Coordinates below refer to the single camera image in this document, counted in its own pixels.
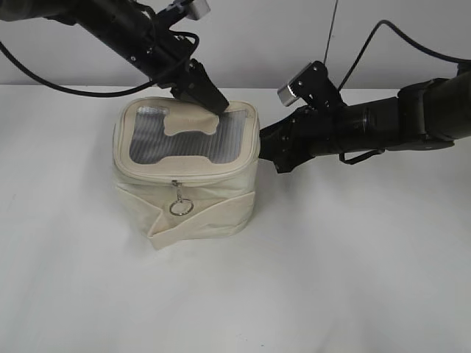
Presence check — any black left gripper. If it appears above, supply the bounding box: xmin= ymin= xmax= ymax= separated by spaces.
xmin=146 ymin=32 xmax=229 ymax=115

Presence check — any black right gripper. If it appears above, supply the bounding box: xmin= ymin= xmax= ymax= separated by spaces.
xmin=259 ymin=104 xmax=347 ymax=174

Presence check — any cream canvas zipper bag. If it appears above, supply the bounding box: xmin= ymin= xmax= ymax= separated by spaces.
xmin=113 ymin=97 xmax=260 ymax=250

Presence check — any silver ring zipper pull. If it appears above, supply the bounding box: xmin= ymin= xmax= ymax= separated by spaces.
xmin=169 ymin=180 xmax=194 ymax=217

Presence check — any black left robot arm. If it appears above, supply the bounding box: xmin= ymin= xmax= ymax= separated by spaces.
xmin=1 ymin=0 xmax=229 ymax=115

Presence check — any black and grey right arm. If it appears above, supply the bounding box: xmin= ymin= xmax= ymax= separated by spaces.
xmin=259 ymin=71 xmax=470 ymax=174

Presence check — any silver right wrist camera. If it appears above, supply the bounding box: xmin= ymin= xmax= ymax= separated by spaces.
xmin=277 ymin=61 xmax=346 ymax=112

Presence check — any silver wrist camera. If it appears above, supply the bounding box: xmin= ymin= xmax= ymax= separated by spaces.
xmin=277 ymin=61 xmax=346 ymax=112
xmin=165 ymin=0 xmax=210 ymax=21

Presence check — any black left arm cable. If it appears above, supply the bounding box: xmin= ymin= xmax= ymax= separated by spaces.
xmin=0 ymin=31 xmax=202 ymax=97

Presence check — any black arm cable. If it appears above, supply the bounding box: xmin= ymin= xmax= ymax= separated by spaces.
xmin=0 ymin=31 xmax=202 ymax=97
xmin=337 ymin=20 xmax=471 ymax=165

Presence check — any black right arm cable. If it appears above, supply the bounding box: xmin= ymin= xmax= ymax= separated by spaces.
xmin=337 ymin=20 xmax=471 ymax=165

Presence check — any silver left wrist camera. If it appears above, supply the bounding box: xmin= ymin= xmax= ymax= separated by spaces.
xmin=165 ymin=0 xmax=210 ymax=21

